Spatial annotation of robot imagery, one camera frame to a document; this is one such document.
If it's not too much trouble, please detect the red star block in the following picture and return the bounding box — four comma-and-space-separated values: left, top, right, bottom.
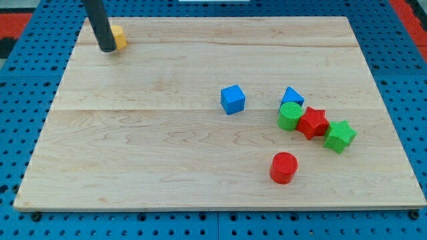
296, 107, 330, 140

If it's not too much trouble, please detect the green star block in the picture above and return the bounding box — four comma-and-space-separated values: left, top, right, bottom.
324, 120, 357, 154

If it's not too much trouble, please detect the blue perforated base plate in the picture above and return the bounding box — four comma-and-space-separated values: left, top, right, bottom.
1, 1, 426, 239

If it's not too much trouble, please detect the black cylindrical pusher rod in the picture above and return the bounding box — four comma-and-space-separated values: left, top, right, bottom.
82, 0, 117, 53

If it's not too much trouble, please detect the red cylinder block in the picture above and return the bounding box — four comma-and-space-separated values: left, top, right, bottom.
270, 152, 299, 184

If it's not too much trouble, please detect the blue triangle block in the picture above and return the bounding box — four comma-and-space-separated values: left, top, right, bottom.
278, 87, 305, 113

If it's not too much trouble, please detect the blue cube block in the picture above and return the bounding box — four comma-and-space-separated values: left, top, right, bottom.
220, 85, 246, 115

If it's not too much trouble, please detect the green cylinder block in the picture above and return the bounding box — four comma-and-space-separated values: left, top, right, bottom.
278, 102, 303, 131

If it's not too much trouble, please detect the yellow block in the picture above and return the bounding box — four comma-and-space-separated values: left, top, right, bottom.
111, 25, 127, 50

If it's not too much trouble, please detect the wooden board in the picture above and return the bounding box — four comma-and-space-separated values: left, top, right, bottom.
13, 17, 426, 212

